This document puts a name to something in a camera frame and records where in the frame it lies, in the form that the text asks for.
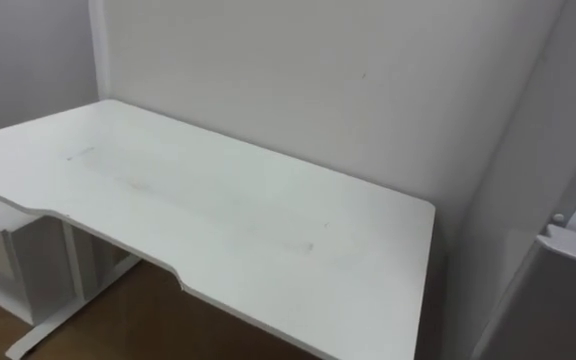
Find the grey fridge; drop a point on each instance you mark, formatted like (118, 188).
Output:
(518, 200)

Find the white drawer cabinet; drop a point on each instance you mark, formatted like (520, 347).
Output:
(28, 260)

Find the white desk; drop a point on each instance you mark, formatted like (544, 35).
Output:
(228, 200)

